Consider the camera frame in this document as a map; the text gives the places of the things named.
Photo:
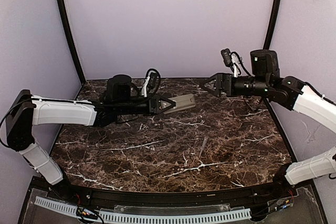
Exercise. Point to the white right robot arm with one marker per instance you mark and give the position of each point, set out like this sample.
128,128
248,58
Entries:
289,92

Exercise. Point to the left white cable duct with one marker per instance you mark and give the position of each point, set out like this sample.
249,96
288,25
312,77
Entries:
56,206

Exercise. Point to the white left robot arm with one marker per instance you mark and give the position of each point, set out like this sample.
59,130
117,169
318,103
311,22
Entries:
121,97

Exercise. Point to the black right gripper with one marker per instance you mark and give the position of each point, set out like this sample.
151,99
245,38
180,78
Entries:
227,85

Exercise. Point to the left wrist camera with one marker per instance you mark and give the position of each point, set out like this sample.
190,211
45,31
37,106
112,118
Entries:
152,83

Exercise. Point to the white cable duct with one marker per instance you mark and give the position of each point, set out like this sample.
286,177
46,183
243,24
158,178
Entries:
220,217
56,206

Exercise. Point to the right black frame post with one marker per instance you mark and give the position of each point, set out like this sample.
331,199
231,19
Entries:
272,23

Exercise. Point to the left black frame post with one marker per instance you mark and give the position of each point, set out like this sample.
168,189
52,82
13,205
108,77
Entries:
70,40

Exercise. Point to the black frame post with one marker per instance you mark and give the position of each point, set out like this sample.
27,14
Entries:
70,40
272,23

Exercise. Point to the black front rail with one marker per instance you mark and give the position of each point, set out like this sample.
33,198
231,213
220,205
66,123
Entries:
253,196

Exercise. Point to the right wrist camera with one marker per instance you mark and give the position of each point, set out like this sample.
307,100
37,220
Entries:
233,61

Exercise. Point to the white remote control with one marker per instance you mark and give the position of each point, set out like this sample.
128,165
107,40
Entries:
182,102

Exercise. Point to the right white cable duct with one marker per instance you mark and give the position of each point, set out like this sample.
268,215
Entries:
220,217

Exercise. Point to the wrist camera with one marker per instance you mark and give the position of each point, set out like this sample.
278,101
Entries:
152,83
233,61

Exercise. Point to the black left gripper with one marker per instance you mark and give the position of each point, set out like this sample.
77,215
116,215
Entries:
153,105

